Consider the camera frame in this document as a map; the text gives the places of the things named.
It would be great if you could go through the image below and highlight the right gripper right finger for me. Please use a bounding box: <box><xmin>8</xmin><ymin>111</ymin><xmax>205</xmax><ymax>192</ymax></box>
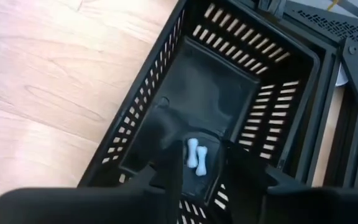
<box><xmin>220</xmin><ymin>140</ymin><xmax>358</xmax><ymax>224</ymax></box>

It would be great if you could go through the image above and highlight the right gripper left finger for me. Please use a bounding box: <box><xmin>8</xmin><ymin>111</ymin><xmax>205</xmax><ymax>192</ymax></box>
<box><xmin>0</xmin><ymin>139</ymin><xmax>185</xmax><ymax>224</ymax></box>

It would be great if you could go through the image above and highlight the white plastic bone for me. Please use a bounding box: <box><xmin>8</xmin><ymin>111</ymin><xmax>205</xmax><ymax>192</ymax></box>
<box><xmin>195</xmin><ymin>146</ymin><xmax>208</xmax><ymax>177</ymax></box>
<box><xmin>186</xmin><ymin>138</ymin><xmax>200</xmax><ymax>169</ymax></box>

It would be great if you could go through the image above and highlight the black plastic basket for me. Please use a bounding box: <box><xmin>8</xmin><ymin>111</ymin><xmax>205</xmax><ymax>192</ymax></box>
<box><xmin>78</xmin><ymin>0</ymin><xmax>321</xmax><ymax>224</ymax></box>

